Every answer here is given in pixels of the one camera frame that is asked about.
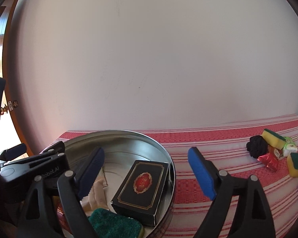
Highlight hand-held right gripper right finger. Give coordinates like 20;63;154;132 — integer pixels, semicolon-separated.
188;147;276;238

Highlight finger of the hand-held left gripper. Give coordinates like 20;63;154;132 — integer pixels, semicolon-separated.
40;141;66;157
0;143;27;161

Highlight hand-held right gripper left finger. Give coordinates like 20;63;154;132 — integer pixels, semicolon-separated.
16;147;105;238

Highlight white snack packet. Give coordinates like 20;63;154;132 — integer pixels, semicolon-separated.
81;166;109;215

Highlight dark red snack packet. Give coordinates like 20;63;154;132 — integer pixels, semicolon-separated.
54;196;72;236

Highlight black box with gold border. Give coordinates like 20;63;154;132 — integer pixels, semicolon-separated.
111;160;170;228

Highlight large yellow green sponge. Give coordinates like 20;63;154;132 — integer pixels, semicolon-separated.
88;208;145;238

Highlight round metal cookie tin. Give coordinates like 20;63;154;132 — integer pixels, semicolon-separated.
51;129;176;238

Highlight red printed snack packet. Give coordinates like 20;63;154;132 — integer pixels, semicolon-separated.
268;145;285;158

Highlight green white tissue pack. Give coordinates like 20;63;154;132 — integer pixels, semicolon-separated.
279;136;298;157

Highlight wooden door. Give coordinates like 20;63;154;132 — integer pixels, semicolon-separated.
0;0;34;159

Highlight red white striped tablecloth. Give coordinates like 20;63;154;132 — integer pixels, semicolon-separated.
48;114;298;238

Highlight black cloth ball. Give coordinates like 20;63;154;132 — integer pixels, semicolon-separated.
246;135;268;159

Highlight shiny red foil packet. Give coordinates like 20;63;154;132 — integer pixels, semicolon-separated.
258;152;280;172

